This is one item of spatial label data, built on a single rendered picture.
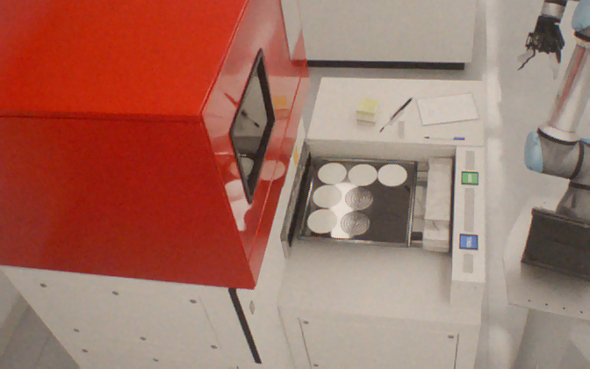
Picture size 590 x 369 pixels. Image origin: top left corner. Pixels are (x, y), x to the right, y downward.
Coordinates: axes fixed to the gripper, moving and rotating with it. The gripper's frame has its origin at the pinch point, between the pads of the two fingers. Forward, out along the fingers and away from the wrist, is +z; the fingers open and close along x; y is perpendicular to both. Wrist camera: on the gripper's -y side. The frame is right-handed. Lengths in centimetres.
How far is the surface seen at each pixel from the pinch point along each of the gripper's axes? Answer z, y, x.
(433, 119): 23.3, 20.5, -22.7
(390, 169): 42, 35, -24
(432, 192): 45, 30, -8
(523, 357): 104, -19, 19
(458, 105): 16.8, 10.8, -20.5
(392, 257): 66, 47, -4
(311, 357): 111, 57, -19
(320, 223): 62, 62, -25
